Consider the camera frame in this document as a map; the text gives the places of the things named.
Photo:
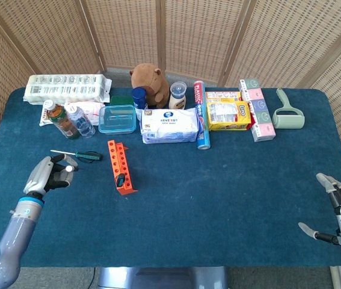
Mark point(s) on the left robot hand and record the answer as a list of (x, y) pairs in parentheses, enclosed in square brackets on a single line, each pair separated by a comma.
[(39, 177)]

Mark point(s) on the long green black screwdriver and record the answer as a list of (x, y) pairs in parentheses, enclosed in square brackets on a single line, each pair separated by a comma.
[(89, 156)]

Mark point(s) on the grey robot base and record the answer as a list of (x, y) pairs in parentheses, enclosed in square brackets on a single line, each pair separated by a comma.
[(158, 278)]

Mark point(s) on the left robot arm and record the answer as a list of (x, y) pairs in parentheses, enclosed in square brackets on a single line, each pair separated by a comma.
[(17, 234)]

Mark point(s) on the orange screwdriver rack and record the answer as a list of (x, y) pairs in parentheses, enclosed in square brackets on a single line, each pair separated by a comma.
[(125, 189)]

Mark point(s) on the grey metal table leg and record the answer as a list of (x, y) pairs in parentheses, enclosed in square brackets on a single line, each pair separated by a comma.
[(334, 278)]

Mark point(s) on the green tea bottle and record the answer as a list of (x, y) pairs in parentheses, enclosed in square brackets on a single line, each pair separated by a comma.
[(63, 120)]

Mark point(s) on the clear water bottle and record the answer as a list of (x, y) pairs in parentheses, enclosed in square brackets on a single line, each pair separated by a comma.
[(81, 122)]

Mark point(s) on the white toilet paper pack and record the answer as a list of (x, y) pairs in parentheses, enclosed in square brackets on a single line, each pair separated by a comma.
[(65, 88)]

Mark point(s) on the clear blue-rimmed food container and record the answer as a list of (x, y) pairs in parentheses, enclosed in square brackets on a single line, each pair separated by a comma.
[(117, 120)]

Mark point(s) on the green sponge block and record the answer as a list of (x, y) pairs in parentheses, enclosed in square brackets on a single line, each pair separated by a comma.
[(122, 100)]

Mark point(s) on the pale green lint roller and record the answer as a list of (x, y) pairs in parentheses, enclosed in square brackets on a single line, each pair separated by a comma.
[(287, 120)]

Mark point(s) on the blue white spray can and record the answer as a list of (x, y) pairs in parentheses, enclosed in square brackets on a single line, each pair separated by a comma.
[(139, 97)]

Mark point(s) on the pastel tissue box pack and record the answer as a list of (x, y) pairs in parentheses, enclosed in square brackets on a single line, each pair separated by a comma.
[(260, 120)]

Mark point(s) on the white blue wipes pack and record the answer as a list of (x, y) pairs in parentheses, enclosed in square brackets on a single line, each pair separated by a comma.
[(170, 126)]

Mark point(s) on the brown capybara plush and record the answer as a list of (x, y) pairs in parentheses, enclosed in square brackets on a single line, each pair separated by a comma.
[(152, 81)]

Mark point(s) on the blue carpet table cover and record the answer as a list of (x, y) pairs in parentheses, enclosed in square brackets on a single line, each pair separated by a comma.
[(203, 195)]

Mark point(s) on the cream sauce squeeze bottle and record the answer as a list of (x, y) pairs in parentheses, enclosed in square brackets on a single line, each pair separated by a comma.
[(177, 100)]

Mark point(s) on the yellow Lipo snack bag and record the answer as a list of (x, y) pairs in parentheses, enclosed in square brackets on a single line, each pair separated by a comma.
[(227, 116)]

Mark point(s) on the blue plastic wrap roll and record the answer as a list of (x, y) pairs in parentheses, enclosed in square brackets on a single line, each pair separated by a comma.
[(203, 135)]

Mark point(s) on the wicker folding screen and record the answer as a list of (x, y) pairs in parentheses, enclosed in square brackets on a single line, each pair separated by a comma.
[(188, 30)]

